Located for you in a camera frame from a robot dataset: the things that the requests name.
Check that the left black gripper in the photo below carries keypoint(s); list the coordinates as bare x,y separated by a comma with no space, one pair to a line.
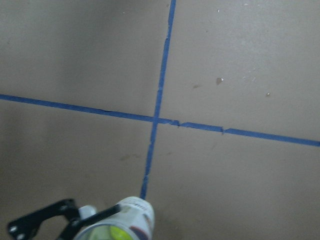
27,226

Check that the white Wilson tennis ball can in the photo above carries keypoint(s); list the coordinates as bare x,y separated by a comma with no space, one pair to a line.
136,217

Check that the yellow tennis ball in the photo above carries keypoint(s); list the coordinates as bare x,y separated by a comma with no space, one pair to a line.
108,232

